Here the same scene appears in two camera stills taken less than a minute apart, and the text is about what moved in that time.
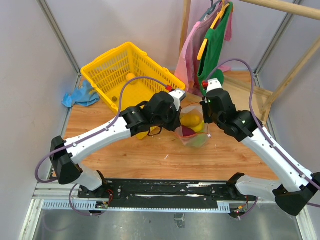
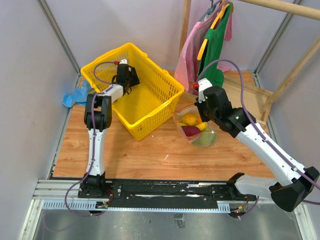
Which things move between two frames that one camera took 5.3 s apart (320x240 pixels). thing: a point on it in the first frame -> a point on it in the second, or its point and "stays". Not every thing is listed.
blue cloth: (85, 95) stays
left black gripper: (176, 122) -> (135, 81)
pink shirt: (186, 70) stays
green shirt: (210, 57) stays
